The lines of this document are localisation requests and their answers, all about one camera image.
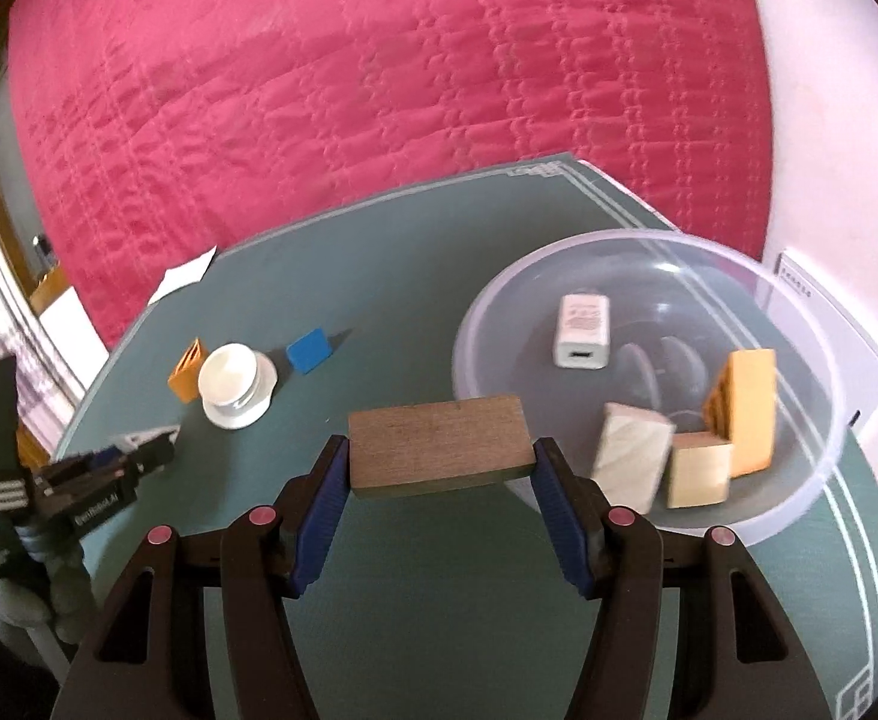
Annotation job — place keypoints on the blue block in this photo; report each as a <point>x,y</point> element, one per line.
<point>308,351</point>

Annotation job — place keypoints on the white paper slip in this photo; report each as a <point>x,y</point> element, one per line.
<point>180,277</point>

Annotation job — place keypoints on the large orange striped block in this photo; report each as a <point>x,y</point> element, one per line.
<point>750,412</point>

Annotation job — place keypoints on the beige striped-end wooden block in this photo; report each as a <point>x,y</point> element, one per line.
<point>698,472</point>

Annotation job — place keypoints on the white round discs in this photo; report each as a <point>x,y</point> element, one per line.
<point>229,382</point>

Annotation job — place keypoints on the wooden wedge with white face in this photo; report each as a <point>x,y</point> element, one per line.
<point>626,457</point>

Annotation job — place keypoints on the red quilted blanket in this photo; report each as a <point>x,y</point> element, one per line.
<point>334,90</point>

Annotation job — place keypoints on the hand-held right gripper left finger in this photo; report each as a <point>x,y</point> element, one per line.
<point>319,525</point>

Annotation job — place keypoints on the white plug charger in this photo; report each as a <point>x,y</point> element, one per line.
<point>581,322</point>

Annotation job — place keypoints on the white flat panel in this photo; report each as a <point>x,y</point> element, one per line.
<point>829,322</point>

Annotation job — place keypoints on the small orange striped block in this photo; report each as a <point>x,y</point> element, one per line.
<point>184,379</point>

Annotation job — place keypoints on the person's left hand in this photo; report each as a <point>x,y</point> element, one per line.
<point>57,585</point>

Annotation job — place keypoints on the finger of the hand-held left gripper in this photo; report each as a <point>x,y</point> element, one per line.
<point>102,459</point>
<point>154,459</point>

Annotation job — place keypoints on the white lace curtain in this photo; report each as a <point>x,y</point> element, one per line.
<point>4,277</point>

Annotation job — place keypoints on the grey-brown rectangular wooden block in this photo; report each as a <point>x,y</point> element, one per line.
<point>439,446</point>

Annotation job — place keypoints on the clear plastic bowl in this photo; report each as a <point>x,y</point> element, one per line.
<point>529,360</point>

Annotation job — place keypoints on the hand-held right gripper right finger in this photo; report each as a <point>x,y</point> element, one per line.
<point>563,525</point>

